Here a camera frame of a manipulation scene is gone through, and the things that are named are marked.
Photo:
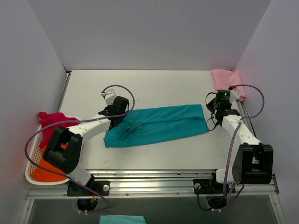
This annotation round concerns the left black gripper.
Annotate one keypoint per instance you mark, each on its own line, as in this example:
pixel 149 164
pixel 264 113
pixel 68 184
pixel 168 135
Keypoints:
pixel 116 122

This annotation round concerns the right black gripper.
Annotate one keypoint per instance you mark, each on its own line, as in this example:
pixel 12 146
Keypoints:
pixel 212 108

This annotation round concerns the teal t-shirt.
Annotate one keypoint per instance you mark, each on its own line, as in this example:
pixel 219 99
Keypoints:
pixel 156 125

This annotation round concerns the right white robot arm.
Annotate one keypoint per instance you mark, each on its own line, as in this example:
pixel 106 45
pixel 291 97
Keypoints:
pixel 249 160

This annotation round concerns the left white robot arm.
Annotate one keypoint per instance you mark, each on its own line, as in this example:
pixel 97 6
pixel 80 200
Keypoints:
pixel 64 148

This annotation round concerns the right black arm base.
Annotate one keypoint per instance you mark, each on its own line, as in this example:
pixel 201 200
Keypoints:
pixel 207 186

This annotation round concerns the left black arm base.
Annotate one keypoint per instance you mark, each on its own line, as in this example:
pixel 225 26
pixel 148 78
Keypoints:
pixel 101 187

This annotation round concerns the folded pink t-shirt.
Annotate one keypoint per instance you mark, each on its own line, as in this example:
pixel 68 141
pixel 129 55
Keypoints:
pixel 222 79

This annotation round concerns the orange t-shirt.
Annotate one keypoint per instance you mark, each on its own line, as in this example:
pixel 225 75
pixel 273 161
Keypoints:
pixel 41 175

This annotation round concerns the teal folded cloth bottom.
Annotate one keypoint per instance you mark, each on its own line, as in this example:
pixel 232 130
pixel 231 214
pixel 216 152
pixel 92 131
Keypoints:
pixel 121 219

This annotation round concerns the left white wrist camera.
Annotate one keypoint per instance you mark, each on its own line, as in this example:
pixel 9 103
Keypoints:
pixel 109 96

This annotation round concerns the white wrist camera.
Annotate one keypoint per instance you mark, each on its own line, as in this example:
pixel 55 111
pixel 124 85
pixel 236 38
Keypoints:
pixel 109 96
pixel 234 93

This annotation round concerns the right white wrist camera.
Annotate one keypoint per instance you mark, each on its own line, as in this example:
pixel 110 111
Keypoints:
pixel 234 93

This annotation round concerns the aluminium mounting rail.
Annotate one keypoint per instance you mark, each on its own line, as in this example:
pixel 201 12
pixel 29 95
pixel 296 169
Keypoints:
pixel 147 183

